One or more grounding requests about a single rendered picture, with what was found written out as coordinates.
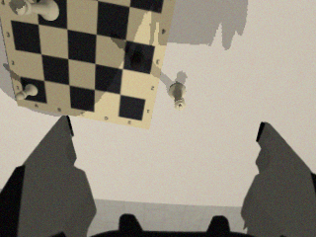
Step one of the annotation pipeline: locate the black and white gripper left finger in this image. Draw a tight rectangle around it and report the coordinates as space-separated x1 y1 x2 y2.
0 116 97 237

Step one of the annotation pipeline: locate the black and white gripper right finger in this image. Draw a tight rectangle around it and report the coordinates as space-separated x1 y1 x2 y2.
241 121 316 237

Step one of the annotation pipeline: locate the black and cream chessboard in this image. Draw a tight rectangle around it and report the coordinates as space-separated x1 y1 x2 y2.
0 0 176 129

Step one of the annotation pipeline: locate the black pawn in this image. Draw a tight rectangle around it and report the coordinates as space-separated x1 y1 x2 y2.
130 52 145 69

